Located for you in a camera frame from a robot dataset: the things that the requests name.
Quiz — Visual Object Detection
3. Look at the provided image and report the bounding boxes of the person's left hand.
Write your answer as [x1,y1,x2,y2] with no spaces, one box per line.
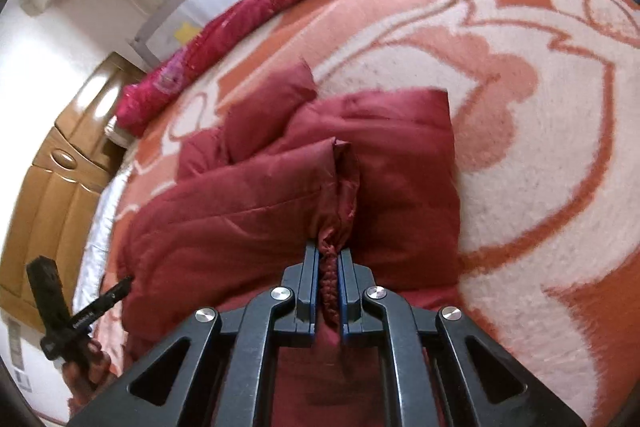
[61,336,115,419]

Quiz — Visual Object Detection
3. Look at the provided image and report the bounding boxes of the dark red padded jacket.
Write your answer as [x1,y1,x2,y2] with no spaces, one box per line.
[116,59,463,427]

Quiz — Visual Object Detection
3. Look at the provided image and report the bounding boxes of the white bed sheet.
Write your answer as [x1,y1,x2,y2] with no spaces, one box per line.
[72,164,137,308]

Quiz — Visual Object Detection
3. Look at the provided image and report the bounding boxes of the wooden headboard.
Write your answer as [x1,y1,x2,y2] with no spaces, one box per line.
[0,52,146,308]

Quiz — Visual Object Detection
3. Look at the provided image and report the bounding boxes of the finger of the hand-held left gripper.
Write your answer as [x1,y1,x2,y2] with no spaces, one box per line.
[94,276,135,319]

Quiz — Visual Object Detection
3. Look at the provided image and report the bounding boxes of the orange and white patterned blanket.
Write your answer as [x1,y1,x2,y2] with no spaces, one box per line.
[85,0,640,408]

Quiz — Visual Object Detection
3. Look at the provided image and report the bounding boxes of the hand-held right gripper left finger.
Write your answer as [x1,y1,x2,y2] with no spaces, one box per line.
[65,244,319,427]

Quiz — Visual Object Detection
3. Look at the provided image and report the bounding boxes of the beige pillow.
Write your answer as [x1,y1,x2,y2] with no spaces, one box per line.
[106,114,133,148]

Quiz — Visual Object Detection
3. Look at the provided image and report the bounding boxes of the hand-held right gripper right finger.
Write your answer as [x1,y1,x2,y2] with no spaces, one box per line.
[339,249,587,427]

